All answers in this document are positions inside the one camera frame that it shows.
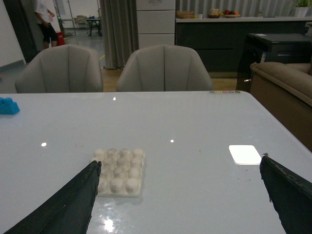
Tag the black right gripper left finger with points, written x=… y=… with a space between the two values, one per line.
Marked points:
x=69 y=210

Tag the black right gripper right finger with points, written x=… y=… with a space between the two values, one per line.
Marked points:
x=290 y=194

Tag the blue toy block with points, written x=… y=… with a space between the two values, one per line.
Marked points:
x=8 y=106

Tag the tan sofa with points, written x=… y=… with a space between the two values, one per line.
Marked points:
x=285 y=90

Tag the coloured dot sticker strip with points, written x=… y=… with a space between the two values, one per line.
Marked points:
x=224 y=92

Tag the grey left armchair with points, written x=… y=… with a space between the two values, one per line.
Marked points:
x=62 y=69

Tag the grey armchair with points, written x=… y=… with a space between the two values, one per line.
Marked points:
x=164 y=68
x=62 y=69

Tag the black appliance box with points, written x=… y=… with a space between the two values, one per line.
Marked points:
x=283 y=48

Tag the red bin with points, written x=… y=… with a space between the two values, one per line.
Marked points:
x=60 y=40

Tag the dark kitchen counter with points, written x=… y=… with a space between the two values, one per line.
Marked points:
x=220 y=42

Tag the grey right armchair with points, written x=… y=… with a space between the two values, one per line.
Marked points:
x=164 y=68

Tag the potted plant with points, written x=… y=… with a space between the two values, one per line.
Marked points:
x=301 y=7

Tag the fruit plate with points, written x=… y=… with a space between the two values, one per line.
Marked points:
x=231 y=14

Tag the bread bowl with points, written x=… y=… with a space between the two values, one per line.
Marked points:
x=214 y=13

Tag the grey curtain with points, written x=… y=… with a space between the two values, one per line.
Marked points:
x=119 y=30

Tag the person in white shirt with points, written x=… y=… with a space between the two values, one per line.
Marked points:
x=43 y=15

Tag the white drawer cabinet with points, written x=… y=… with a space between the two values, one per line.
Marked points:
x=155 y=22

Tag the wicker basket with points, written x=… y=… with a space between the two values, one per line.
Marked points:
x=185 y=14

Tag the white studded base plate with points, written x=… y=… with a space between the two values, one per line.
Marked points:
x=121 y=172

